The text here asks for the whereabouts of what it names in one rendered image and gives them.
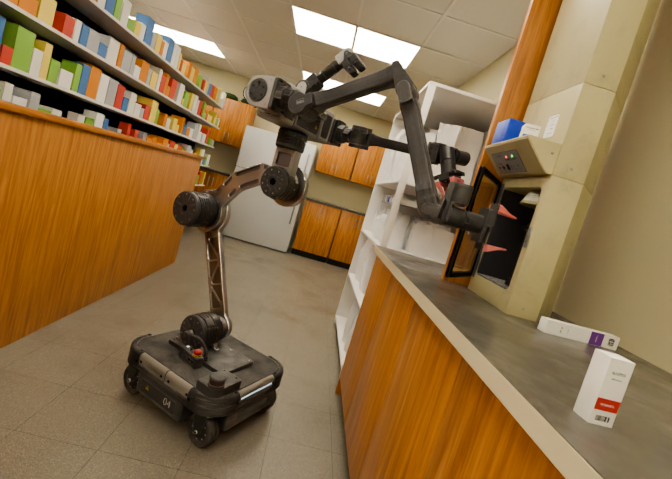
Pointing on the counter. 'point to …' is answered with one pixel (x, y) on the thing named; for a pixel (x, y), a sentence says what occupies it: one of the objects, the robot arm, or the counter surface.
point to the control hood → (532, 149)
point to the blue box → (508, 129)
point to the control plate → (508, 161)
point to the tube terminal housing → (556, 198)
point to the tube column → (600, 33)
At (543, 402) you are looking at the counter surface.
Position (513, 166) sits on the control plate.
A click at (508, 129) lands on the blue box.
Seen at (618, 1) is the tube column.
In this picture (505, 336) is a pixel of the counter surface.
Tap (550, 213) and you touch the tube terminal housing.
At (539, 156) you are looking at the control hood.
